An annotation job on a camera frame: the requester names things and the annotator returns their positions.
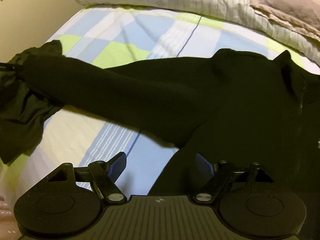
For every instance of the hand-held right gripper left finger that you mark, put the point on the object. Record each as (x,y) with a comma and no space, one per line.
(117,166)

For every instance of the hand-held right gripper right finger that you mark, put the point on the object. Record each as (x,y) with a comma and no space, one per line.
(203,166)

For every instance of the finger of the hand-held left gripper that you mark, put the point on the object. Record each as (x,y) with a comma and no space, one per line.
(11,68)

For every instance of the black sweater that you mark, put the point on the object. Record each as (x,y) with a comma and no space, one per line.
(225,92)

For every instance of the bed with plaid sheet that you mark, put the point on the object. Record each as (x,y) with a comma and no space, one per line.
(100,142)

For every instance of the dark green garment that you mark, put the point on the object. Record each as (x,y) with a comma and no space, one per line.
(20,110)

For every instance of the pink cloth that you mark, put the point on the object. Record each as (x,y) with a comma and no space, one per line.
(6,212)

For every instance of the pink blanket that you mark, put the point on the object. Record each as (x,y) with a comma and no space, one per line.
(287,2)

